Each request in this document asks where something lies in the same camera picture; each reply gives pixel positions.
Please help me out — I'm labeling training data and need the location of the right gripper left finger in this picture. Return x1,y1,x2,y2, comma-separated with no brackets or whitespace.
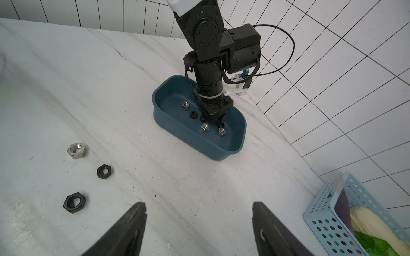
84,202,147,256

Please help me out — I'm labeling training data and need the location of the green lettuce toy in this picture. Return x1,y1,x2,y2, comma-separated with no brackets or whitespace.
354,231,398,256

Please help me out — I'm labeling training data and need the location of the silver hex nut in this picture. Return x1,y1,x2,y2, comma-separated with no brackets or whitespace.
201,123,210,133
217,127,226,137
67,143,87,159
181,101,190,111

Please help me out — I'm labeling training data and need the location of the yellow napa cabbage toy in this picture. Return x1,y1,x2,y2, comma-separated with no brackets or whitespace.
350,207,410,256

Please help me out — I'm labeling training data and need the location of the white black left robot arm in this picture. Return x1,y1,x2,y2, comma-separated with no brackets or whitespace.
167,0,233,124

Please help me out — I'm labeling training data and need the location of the dark teal storage box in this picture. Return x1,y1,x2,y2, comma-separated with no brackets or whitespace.
152,75,247,161

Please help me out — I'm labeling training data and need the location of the purple eggplant toy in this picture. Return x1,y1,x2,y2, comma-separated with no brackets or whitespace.
335,189,354,233

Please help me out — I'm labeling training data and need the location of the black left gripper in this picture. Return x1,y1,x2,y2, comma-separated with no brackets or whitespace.
193,87,233,123

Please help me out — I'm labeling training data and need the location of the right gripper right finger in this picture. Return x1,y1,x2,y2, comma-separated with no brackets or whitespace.
252,202,312,256

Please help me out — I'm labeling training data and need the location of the light blue perforated basket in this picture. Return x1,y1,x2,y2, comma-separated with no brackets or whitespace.
303,172,410,256

